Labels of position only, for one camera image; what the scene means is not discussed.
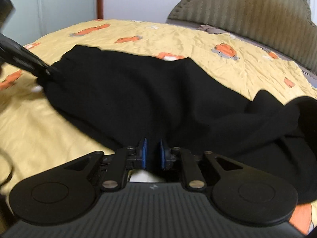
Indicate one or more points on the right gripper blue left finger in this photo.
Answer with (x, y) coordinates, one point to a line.
(126, 159)

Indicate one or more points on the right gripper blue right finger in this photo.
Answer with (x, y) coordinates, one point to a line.
(180, 166)

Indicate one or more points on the black pants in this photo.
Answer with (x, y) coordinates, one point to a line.
(118, 99)

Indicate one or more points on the frosted floral glass door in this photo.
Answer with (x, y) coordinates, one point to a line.
(33, 19)

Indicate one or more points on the yellow carrot print quilt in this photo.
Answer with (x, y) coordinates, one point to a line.
(58, 180)

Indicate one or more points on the olive green padded headboard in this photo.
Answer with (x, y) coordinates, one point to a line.
(283, 25)

